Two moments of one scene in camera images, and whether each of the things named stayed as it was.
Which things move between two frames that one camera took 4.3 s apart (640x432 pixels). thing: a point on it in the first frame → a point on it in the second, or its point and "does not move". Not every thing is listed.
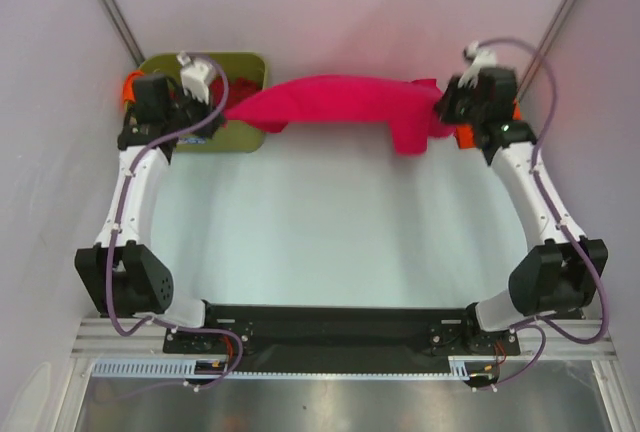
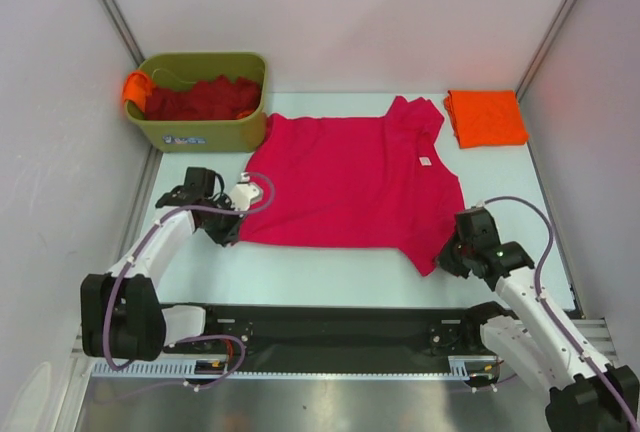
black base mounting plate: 341,335 does not move
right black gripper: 444,108 → 447,264
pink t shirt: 407,107 → 356,182
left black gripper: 184,97 → 225,237
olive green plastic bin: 230,138 does not move
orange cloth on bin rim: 128,86 does not move
